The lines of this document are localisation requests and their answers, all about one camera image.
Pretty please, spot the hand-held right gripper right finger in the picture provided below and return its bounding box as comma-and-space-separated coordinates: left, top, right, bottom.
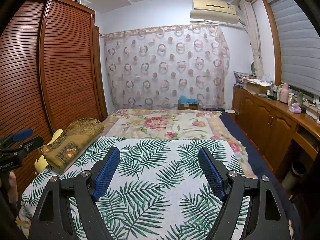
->
198, 147, 292, 240

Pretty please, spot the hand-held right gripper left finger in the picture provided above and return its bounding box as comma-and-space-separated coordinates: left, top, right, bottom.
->
28, 147, 121, 240

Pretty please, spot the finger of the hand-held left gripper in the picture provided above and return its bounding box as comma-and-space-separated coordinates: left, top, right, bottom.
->
0, 128, 34, 150
15, 136, 44, 153

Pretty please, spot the brown patterned shirt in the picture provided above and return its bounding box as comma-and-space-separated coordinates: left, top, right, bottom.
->
38, 118, 105, 173

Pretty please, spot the person's left hand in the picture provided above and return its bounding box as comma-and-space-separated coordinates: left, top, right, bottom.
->
8, 173, 17, 198

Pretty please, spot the navy bed sheet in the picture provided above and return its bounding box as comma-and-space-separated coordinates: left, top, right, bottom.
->
219, 110, 303, 240

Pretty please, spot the palm leaf printed cloth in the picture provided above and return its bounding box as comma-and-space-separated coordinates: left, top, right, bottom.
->
21, 136, 253, 240

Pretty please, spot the floral rose blanket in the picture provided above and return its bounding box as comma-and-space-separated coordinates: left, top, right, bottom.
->
101, 108, 258, 180

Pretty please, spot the wooden sideboard cabinet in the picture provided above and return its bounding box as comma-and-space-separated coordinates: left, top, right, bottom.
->
232, 85, 320, 173

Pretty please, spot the brown slatted wooden wardrobe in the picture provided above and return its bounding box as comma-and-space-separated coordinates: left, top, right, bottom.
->
0, 0, 108, 198

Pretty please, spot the grey trash bin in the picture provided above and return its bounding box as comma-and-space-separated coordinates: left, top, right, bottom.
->
282, 161, 305, 190

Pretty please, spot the open cardboard box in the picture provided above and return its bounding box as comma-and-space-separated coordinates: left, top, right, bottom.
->
246, 80, 270, 94

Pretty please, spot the floral fabric bag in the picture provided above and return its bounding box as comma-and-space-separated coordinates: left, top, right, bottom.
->
234, 70, 255, 85

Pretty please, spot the purple tissue box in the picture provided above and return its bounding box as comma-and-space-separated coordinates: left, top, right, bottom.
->
288, 102, 302, 113

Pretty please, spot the pink thermos flask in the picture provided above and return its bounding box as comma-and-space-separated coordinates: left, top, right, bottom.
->
279, 82, 290, 103

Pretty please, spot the beige tied window curtain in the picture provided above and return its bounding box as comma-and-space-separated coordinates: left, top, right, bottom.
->
239, 0, 265, 79

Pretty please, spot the grey window blind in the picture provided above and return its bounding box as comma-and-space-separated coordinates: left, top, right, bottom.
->
266, 0, 320, 98

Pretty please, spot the sheer ring-patterned curtain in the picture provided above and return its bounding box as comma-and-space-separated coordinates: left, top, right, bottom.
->
100, 24, 230, 110

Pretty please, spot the wooden window frame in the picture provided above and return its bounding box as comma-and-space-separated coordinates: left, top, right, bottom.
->
261, 0, 283, 83

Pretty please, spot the beige wall air conditioner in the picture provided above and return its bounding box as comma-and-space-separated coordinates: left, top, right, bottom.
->
190, 0, 247, 25

